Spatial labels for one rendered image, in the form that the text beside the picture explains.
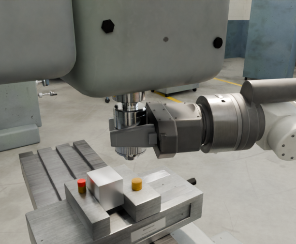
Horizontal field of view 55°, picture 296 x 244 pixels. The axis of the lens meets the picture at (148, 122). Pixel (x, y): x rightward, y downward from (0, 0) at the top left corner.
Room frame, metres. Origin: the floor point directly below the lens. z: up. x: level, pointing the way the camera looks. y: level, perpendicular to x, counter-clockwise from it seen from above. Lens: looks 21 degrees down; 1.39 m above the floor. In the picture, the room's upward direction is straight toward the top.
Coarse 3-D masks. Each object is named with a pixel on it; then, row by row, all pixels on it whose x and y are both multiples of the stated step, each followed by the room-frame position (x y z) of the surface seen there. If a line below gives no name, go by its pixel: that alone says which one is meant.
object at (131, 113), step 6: (138, 102) 0.40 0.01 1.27; (114, 108) 0.37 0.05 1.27; (120, 108) 0.37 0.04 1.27; (126, 108) 0.37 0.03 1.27; (132, 108) 0.37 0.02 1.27; (138, 108) 0.37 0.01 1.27; (144, 108) 0.37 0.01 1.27; (114, 114) 0.37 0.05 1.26; (120, 114) 0.36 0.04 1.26; (126, 114) 0.36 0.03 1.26; (132, 114) 0.36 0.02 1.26; (138, 114) 0.36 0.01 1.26; (144, 114) 0.37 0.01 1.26
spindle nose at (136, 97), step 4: (136, 92) 0.36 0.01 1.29; (140, 92) 0.36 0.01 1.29; (144, 92) 0.37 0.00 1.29; (112, 96) 0.37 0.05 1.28; (116, 96) 0.36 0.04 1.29; (120, 96) 0.36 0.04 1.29; (124, 96) 0.36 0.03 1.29; (128, 96) 0.35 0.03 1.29; (132, 96) 0.36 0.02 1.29; (136, 96) 0.36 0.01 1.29; (140, 96) 0.36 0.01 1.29; (144, 96) 0.37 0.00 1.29; (116, 100) 0.36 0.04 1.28; (120, 100) 0.36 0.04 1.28; (124, 100) 0.36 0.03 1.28; (128, 100) 0.35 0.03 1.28; (132, 100) 0.36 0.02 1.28; (136, 100) 0.36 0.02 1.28; (140, 100) 0.36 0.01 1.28
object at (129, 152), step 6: (114, 120) 0.37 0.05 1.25; (120, 120) 0.36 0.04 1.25; (126, 120) 0.36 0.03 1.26; (132, 120) 0.36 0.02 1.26; (138, 120) 0.36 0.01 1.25; (144, 120) 0.37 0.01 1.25; (114, 126) 0.37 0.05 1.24; (120, 126) 0.36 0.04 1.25; (126, 126) 0.36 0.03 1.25; (132, 126) 0.36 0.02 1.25; (120, 150) 0.36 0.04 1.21; (126, 150) 0.36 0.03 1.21; (132, 150) 0.36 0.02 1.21; (138, 150) 0.36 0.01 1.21; (144, 150) 0.37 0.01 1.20; (126, 156) 0.36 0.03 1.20; (132, 156) 0.36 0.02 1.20
